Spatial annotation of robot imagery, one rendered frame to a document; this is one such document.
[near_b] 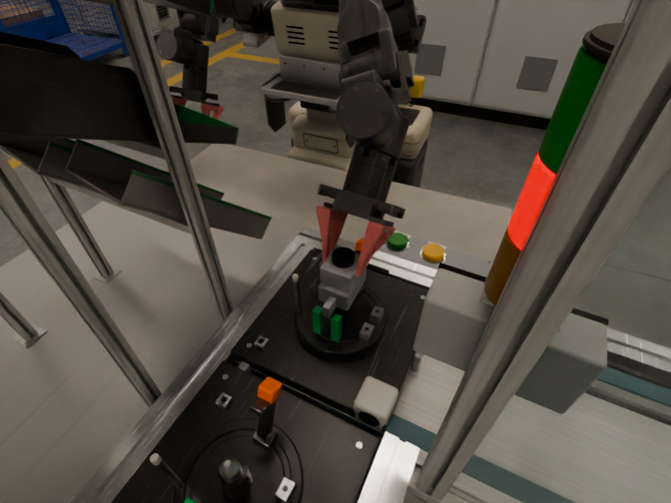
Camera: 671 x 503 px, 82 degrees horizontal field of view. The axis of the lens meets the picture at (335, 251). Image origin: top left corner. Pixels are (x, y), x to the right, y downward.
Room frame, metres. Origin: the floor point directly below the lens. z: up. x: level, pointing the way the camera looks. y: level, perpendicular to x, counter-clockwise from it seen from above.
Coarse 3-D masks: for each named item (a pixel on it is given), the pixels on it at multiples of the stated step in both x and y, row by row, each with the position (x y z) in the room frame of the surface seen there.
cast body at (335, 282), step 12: (336, 252) 0.36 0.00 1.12; (348, 252) 0.36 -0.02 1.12; (324, 264) 0.34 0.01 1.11; (336, 264) 0.34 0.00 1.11; (348, 264) 0.34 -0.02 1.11; (324, 276) 0.34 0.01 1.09; (336, 276) 0.33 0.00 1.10; (348, 276) 0.32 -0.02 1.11; (360, 276) 0.35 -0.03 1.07; (324, 288) 0.33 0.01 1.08; (336, 288) 0.33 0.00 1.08; (348, 288) 0.32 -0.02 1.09; (324, 300) 0.33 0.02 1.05; (336, 300) 0.32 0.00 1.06; (348, 300) 0.32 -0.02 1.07; (324, 312) 0.31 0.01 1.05
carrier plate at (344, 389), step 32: (320, 256) 0.50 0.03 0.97; (288, 288) 0.42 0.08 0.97; (384, 288) 0.42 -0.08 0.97; (416, 288) 0.42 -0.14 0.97; (256, 320) 0.36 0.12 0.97; (288, 320) 0.36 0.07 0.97; (416, 320) 0.36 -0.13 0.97; (256, 352) 0.30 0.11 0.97; (288, 352) 0.30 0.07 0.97; (384, 352) 0.30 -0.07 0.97; (288, 384) 0.26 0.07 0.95; (320, 384) 0.25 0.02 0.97; (352, 384) 0.25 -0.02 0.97; (352, 416) 0.22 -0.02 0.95
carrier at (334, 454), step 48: (240, 384) 0.25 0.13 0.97; (192, 432) 0.19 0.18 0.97; (240, 432) 0.18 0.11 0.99; (288, 432) 0.19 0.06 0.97; (336, 432) 0.19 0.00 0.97; (144, 480) 0.14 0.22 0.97; (192, 480) 0.13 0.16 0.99; (240, 480) 0.12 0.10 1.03; (288, 480) 0.13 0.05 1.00; (336, 480) 0.14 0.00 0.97
